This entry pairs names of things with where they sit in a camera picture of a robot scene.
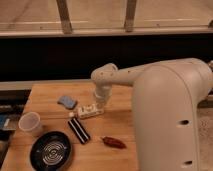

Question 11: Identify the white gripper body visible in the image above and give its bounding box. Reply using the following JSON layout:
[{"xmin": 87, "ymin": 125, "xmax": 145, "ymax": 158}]
[{"xmin": 94, "ymin": 86, "xmax": 112, "ymax": 106}]

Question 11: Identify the small white bottle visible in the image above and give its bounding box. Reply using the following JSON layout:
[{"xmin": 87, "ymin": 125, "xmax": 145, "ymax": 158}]
[{"xmin": 69, "ymin": 104, "xmax": 104, "ymax": 119}]

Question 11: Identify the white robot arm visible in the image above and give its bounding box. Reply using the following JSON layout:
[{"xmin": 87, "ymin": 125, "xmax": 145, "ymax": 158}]
[{"xmin": 91, "ymin": 58, "xmax": 213, "ymax": 171}]

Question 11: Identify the blue sponge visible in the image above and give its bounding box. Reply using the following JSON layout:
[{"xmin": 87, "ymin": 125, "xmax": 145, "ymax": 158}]
[{"xmin": 57, "ymin": 96, "xmax": 77, "ymax": 110}]

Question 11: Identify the wooden table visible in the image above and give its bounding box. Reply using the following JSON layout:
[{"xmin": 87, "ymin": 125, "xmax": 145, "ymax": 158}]
[{"xmin": 0, "ymin": 82, "xmax": 141, "ymax": 171}]

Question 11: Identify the black striped rectangular block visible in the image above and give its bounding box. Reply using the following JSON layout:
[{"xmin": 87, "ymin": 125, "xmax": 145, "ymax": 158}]
[{"xmin": 68, "ymin": 117, "xmax": 90, "ymax": 144}]

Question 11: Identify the dark red chili pepper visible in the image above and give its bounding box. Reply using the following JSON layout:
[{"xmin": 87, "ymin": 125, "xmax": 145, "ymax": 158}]
[{"xmin": 102, "ymin": 137, "xmax": 126, "ymax": 149}]

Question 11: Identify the black round plate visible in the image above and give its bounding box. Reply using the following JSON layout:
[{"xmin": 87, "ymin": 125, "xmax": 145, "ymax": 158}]
[{"xmin": 30, "ymin": 131, "xmax": 72, "ymax": 171}]

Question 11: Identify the clear plastic cup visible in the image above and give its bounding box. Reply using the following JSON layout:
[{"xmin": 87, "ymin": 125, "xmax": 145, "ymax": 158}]
[{"xmin": 18, "ymin": 112, "xmax": 43, "ymax": 136}]

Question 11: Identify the blue object at left edge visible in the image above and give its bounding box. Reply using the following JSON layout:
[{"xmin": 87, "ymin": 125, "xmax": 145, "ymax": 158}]
[{"xmin": 0, "ymin": 115, "xmax": 10, "ymax": 130}]

